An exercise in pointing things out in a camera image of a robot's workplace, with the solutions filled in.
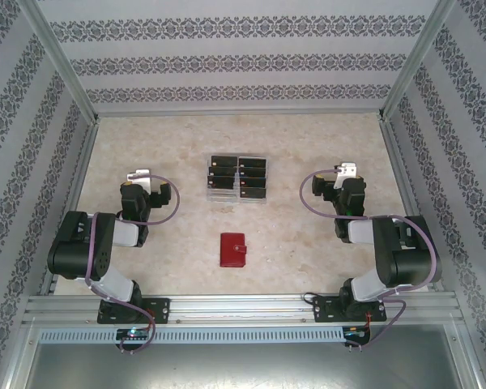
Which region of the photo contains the clear acrylic card stand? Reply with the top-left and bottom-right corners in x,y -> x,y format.
205,153 -> 271,205

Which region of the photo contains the red leather card holder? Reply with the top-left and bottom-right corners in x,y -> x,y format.
220,233 -> 248,268

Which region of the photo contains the aluminium table edge bar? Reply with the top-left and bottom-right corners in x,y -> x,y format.
380,119 -> 445,293
38,119 -> 102,297

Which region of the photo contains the grey sheet metal tray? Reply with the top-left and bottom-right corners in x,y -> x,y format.
0,319 -> 486,389

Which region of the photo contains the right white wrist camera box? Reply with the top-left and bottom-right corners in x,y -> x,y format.
335,160 -> 358,190

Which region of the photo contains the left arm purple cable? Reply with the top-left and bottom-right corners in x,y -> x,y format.
84,173 -> 182,353

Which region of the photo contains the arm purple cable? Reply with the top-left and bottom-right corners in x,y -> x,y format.
84,173 -> 182,353
301,169 -> 439,353

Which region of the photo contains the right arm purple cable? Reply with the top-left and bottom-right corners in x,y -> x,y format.
301,169 -> 439,353

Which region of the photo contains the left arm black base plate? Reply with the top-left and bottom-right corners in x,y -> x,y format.
96,297 -> 172,325

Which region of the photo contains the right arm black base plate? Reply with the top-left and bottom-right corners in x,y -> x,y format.
313,295 -> 388,324

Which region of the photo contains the aluminium mounting rail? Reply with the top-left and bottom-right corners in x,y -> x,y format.
23,294 -> 463,325

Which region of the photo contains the aluminium frame post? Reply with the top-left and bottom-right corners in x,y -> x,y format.
18,0 -> 102,125
376,0 -> 458,122

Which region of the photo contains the slotted grey cable duct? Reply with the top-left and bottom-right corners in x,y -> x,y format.
40,327 -> 345,344

